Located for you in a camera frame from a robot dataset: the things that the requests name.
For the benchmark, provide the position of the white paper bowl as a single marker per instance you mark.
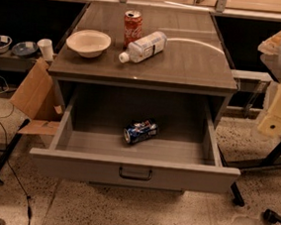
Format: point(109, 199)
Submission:
point(88, 43)

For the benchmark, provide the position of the black tripod leg left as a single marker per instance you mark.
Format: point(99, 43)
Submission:
point(4, 158)

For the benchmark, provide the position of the white paper cup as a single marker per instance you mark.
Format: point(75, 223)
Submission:
point(45, 45)

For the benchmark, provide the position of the clear plastic water bottle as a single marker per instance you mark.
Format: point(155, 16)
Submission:
point(144, 47)

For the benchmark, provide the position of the blue pepsi can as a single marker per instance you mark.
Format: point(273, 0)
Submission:
point(138, 131)

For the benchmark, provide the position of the red coca-cola can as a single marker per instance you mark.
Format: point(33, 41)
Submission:
point(132, 26)

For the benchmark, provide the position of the grey open drawer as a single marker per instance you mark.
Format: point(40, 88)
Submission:
point(90, 146)

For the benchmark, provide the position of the black stand leg right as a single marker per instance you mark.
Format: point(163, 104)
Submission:
point(271, 161)

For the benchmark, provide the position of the black drawer handle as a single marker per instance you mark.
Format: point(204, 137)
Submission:
point(135, 175)

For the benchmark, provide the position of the grey cabinet with counter top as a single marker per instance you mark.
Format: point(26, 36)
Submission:
point(192, 61)

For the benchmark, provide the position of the blue bowl on shelf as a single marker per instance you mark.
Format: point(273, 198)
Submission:
point(25, 49)

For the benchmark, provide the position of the brown cardboard box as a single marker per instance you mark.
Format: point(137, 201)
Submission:
point(39, 97)

